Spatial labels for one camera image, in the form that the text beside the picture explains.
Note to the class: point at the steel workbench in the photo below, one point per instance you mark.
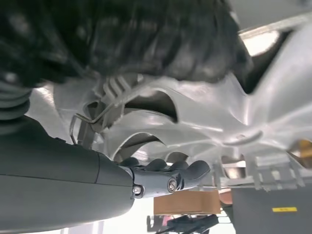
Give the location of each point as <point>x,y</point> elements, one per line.
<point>273,9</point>

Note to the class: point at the black handheld device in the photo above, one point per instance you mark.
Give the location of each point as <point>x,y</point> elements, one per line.
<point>189,224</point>

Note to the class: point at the grey laptop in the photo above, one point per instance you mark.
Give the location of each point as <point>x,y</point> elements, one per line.
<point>263,213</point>

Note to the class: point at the person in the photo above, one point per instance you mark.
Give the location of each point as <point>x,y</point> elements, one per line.
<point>225,197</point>

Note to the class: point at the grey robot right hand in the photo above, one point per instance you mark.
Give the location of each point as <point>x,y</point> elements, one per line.
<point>60,187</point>

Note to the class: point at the brown cardboard box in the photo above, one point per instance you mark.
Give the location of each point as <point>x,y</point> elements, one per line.
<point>185,202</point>

